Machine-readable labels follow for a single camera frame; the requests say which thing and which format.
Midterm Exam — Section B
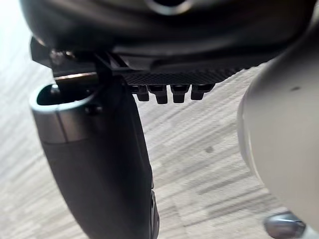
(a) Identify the silver right robot leg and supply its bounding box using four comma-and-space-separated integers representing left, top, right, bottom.
236, 24, 319, 239

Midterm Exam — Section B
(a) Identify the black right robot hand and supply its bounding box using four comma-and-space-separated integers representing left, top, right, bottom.
18, 0, 319, 239

